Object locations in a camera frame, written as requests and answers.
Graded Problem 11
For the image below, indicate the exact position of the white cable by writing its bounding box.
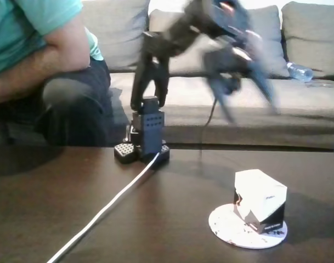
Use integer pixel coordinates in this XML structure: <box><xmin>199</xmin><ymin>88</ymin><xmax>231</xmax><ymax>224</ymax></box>
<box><xmin>47</xmin><ymin>152</ymin><xmax>161</xmax><ymax>263</ymax></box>

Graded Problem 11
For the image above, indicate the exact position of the black webcam cable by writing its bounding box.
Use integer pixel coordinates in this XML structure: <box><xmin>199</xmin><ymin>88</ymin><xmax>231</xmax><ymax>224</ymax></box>
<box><xmin>200</xmin><ymin>94</ymin><xmax>220</xmax><ymax>150</ymax></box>

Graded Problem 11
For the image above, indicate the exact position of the grey sofa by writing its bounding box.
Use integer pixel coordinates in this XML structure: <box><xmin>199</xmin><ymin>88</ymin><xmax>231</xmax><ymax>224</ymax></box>
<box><xmin>81</xmin><ymin>0</ymin><xmax>334</xmax><ymax>152</ymax></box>

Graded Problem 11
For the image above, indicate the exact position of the person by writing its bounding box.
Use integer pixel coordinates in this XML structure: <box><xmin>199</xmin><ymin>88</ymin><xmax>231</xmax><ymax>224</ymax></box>
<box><xmin>0</xmin><ymin>0</ymin><xmax>113</xmax><ymax>147</ymax></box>

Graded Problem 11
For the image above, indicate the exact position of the round white speckled coaster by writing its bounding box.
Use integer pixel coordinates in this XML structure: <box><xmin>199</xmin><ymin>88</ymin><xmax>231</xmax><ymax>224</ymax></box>
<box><xmin>208</xmin><ymin>202</ymin><xmax>289</xmax><ymax>249</ymax></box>

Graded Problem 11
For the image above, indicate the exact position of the dark patterned cloth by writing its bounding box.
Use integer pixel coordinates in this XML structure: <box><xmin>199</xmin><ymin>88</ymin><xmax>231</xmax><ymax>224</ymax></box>
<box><xmin>305</xmin><ymin>79</ymin><xmax>334</xmax><ymax>88</ymax></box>

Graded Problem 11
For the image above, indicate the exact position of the white and black servo box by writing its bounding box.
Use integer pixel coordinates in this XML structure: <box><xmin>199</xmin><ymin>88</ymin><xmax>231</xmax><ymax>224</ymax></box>
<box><xmin>233</xmin><ymin>169</ymin><xmax>288</xmax><ymax>236</ymax></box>

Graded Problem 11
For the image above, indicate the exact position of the grey sofa back cushion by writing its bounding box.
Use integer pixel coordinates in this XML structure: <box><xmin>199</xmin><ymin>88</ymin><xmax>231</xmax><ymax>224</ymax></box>
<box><xmin>281</xmin><ymin>1</ymin><xmax>334</xmax><ymax>79</ymax></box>
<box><xmin>148</xmin><ymin>5</ymin><xmax>291</xmax><ymax>80</ymax></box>
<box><xmin>81</xmin><ymin>0</ymin><xmax>151</xmax><ymax>72</ymax></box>

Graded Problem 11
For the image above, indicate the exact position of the clear plastic water bottle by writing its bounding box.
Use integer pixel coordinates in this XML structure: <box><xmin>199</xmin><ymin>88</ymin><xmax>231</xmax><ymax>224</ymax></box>
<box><xmin>286</xmin><ymin>62</ymin><xmax>313</xmax><ymax>82</ymax></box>

